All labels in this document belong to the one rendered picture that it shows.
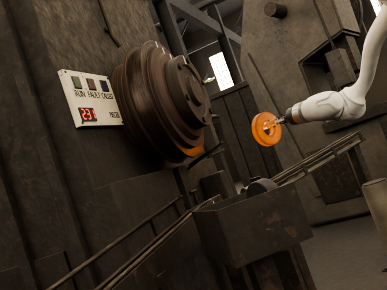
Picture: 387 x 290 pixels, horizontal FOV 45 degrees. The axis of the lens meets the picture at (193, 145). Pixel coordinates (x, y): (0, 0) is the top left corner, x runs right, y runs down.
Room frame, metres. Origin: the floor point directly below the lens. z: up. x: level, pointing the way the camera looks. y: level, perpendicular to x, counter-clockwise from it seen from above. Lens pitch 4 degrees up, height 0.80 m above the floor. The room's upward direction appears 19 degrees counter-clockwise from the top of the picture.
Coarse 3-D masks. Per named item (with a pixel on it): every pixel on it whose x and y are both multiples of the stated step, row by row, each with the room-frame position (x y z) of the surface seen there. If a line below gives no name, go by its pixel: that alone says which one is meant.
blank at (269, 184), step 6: (258, 180) 1.17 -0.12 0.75; (264, 180) 1.15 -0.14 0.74; (270, 180) 1.15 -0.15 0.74; (252, 186) 1.18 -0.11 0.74; (258, 186) 1.15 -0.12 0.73; (264, 186) 1.13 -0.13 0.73; (270, 186) 1.12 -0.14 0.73; (276, 186) 1.13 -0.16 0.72; (246, 192) 1.21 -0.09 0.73; (252, 192) 1.19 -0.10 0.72; (258, 192) 1.16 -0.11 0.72; (246, 198) 1.22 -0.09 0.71
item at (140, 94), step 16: (144, 48) 1.62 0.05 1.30; (128, 64) 1.60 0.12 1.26; (144, 64) 1.57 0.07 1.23; (128, 80) 1.57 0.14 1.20; (144, 80) 1.53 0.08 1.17; (144, 96) 1.54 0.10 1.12; (144, 112) 1.55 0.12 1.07; (160, 128) 1.57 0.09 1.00; (160, 144) 1.61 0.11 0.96; (176, 144) 1.61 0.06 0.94
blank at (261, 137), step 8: (264, 112) 2.08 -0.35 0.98; (256, 120) 2.05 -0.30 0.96; (264, 120) 2.07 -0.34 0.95; (256, 128) 2.04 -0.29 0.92; (272, 128) 2.11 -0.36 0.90; (280, 128) 2.12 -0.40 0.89; (256, 136) 2.05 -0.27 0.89; (264, 136) 2.06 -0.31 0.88; (272, 136) 2.09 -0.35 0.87; (280, 136) 2.11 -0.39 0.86; (264, 144) 2.07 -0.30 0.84; (272, 144) 2.08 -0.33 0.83
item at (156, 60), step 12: (156, 48) 1.68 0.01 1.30; (156, 60) 1.63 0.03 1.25; (156, 72) 1.59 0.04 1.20; (156, 84) 1.57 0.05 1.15; (156, 96) 1.55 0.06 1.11; (168, 96) 1.58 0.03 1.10; (168, 108) 1.58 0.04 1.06; (168, 120) 1.57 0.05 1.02; (180, 120) 1.61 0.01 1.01; (180, 132) 1.63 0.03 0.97; (192, 132) 1.68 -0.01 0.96; (192, 144) 1.70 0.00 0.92
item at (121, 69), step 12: (132, 48) 1.69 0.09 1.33; (120, 72) 1.65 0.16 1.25; (120, 84) 1.62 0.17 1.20; (120, 96) 1.60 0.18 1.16; (120, 108) 1.60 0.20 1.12; (132, 108) 1.55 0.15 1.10; (132, 120) 1.60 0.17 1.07; (132, 132) 1.62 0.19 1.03; (144, 132) 1.57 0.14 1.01; (144, 144) 1.65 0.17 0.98; (156, 144) 1.62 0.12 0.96; (156, 156) 1.72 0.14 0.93
